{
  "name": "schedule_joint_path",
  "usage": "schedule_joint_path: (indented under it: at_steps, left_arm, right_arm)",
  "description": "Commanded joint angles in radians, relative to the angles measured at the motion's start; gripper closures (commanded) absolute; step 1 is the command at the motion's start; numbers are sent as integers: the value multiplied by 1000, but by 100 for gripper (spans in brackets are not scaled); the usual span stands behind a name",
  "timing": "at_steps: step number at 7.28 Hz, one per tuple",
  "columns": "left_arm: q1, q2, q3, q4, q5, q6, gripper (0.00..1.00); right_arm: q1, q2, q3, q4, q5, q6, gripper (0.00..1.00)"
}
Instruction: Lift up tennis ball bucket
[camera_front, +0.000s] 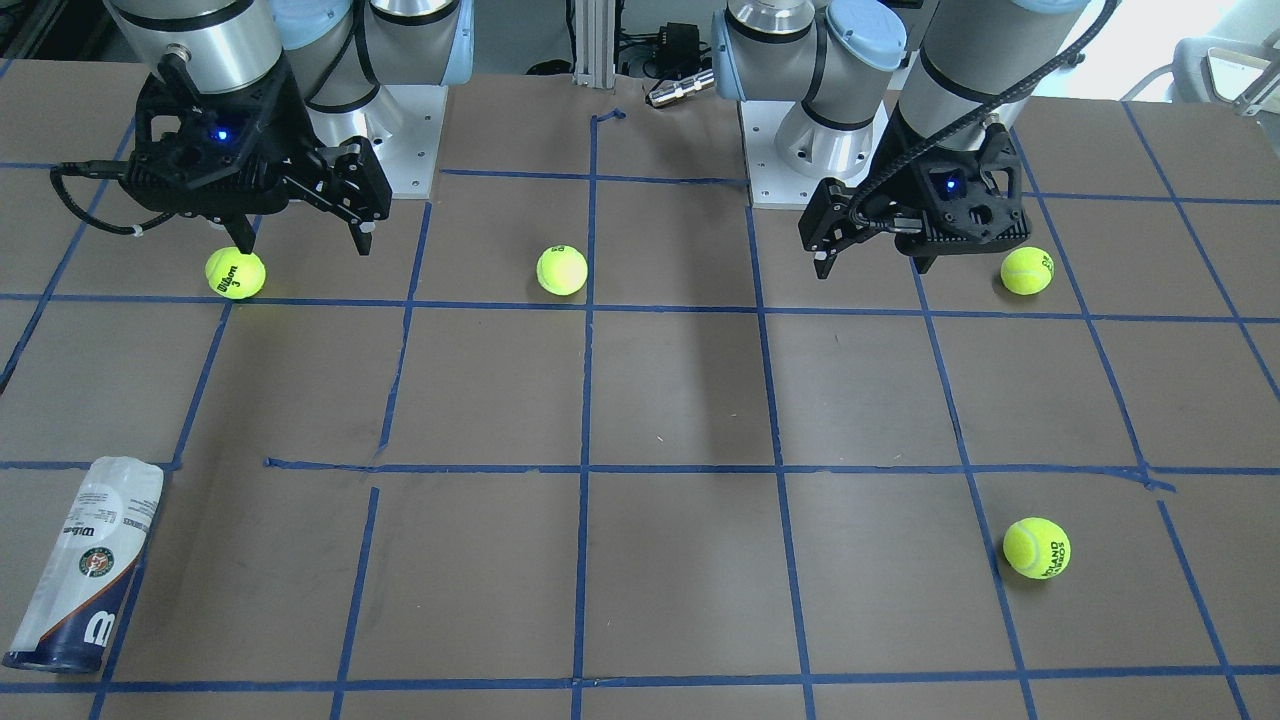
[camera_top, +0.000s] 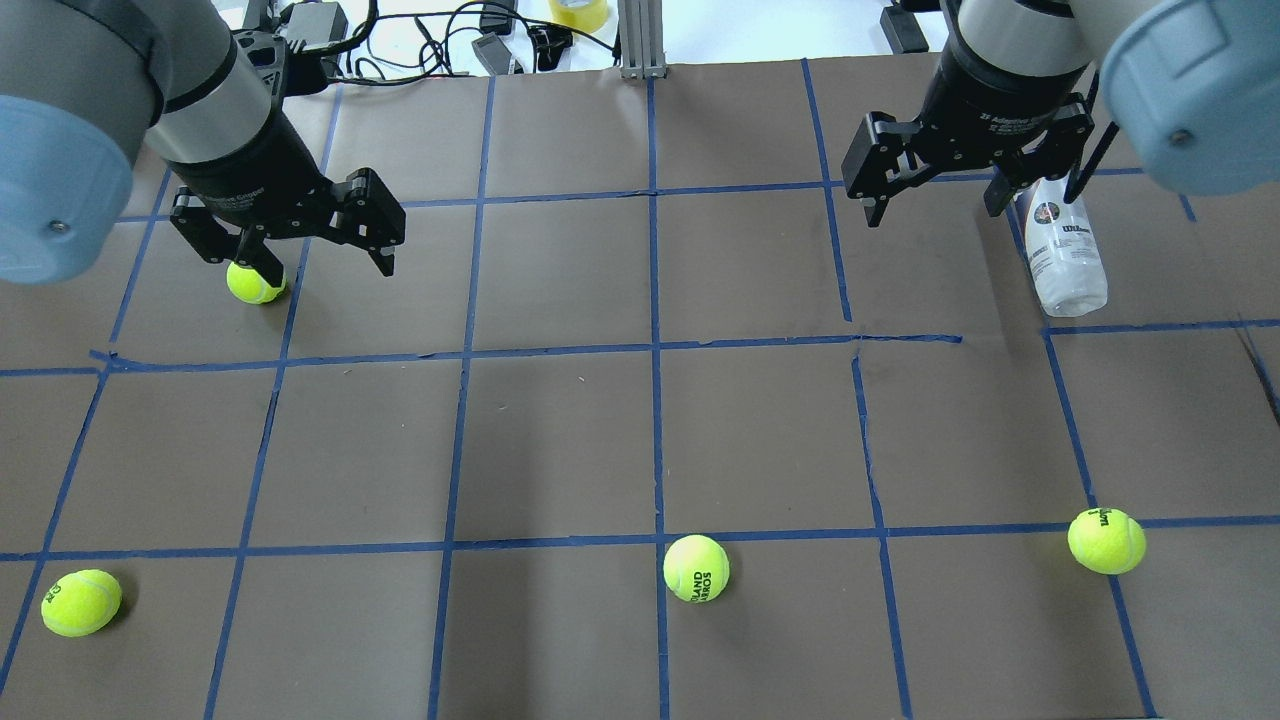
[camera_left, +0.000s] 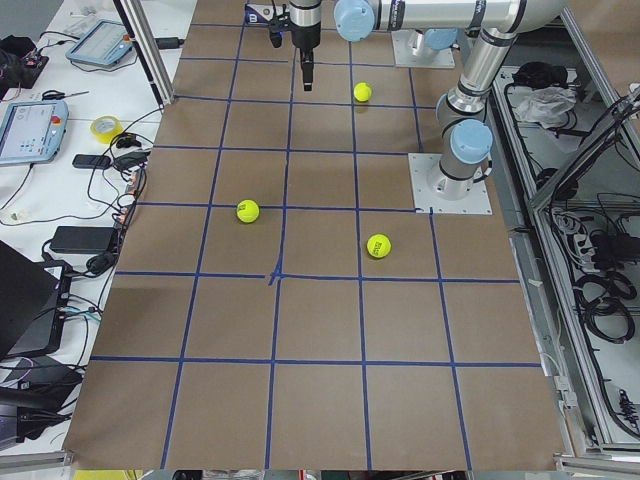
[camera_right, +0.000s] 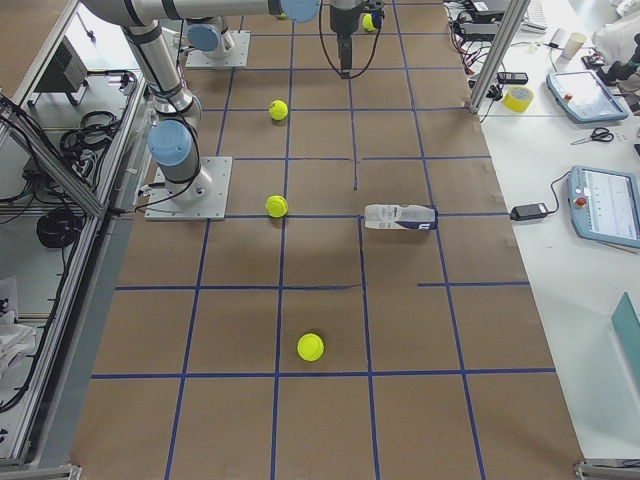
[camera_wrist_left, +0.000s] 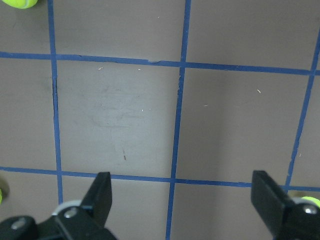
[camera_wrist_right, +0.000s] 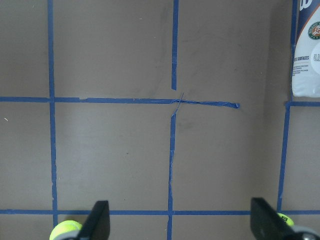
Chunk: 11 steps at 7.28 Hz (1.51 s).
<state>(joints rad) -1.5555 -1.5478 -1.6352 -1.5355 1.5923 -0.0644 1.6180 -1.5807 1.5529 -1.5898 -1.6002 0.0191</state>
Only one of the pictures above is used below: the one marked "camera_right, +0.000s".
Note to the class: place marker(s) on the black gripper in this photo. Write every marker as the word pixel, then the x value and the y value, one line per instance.
pixel 341 21

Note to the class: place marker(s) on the white blue tennis ball can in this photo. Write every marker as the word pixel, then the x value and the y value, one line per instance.
pixel 400 217

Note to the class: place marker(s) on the tennis ball near arm base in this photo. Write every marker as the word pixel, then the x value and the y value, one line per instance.
pixel 276 206

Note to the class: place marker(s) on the tennis ball far table end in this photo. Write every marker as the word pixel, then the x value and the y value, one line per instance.
pixel 368 23

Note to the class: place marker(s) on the tennis ball mid table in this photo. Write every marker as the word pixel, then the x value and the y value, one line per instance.
pixel 278 110

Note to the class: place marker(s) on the tennis ball near front edge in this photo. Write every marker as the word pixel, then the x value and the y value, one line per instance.
pixel 310 347

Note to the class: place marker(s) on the yellow tape roll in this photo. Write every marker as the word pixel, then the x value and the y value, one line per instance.
pixel 518 99

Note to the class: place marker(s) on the paper cup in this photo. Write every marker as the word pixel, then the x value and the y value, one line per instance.
pixel 573 45

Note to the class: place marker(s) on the blue teach pendant far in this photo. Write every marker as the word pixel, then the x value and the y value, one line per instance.
pixel 584 97

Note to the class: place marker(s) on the blue teach pendant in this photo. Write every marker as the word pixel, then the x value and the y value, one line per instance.
pixel 604 205
pixel 584 97

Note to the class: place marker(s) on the black power adapter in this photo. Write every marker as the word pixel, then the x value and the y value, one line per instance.
pixel 528 212

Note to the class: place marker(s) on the blue teach pendant near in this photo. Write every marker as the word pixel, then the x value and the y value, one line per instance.
pixel 604 205

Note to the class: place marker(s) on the aluminium frame post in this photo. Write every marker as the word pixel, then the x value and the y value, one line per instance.
pixel 510 25

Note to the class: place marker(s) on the black handled scissors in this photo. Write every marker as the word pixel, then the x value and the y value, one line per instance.
pixel 598 134

